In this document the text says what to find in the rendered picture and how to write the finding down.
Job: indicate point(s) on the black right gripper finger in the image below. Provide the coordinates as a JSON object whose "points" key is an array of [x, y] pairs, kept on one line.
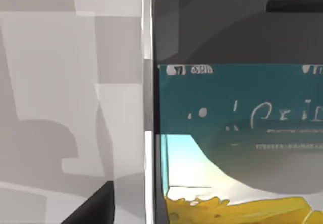
{"points": [[97, 207]]}

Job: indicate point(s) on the black smartphone with lit screen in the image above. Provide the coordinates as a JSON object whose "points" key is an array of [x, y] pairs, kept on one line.
{"points": [[237, 103]]}

